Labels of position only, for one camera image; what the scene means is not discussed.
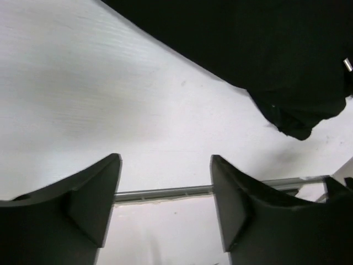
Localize black shorts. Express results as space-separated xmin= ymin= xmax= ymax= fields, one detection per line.
xmin=106 ymin=1 xmax=352 ymax=140

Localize aluminium front rail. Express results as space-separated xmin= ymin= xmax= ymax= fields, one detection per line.
xmin=114 ymin=176 xmax=324 ymax=204

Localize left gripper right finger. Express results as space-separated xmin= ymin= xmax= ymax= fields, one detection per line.
xmin=210 ymin=155 xmax=352 ymax=264

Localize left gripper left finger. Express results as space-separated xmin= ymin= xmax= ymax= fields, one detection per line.
xmin=1 ymin=153 xmax=122 ymax=264

